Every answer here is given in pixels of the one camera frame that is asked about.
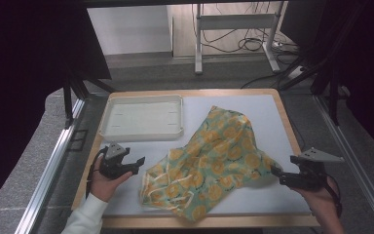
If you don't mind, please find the pale grey table mat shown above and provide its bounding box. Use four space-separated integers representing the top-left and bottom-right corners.
77 94 313 217

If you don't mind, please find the black metal stand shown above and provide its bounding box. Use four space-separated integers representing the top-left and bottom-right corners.
279 48 343 126

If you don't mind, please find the tangle of black floor cables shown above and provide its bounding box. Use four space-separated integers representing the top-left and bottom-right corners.
201 2 293 55

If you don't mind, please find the dark curtain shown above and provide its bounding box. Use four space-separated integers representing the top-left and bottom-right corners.
305 0 374 162
0 0 112 209

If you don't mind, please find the person's right hand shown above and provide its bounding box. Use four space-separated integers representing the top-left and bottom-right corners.
293 176 342 222

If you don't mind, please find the white wall panel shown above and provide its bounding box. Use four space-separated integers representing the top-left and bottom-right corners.
87 4 173 57

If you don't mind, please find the yellow floral cloth bag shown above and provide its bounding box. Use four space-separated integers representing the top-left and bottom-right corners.
138 105 283 222

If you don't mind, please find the aluminium rail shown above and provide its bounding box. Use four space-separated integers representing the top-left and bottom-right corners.
14 98 86 234
315 96 374 233

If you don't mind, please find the white metal desk frame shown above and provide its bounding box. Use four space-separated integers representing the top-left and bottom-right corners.
194 1 288 75

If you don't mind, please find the right hand-held gripper cable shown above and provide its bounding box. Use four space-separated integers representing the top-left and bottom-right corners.
324 174 344 218

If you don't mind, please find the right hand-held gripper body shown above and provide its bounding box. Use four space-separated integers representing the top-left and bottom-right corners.
279 146 345 190

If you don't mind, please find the person's left hand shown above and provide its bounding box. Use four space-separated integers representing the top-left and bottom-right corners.
89 155 134 203

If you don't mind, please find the black tripod stand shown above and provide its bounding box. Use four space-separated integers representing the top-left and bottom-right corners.
61 67 118 130

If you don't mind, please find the white plastic tray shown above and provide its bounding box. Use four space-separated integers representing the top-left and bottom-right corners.
97 94 185 143

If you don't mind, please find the white power strip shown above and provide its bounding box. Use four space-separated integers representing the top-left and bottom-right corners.
286 65 306 81

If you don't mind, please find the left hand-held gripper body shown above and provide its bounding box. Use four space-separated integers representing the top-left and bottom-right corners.
98 141 134 179

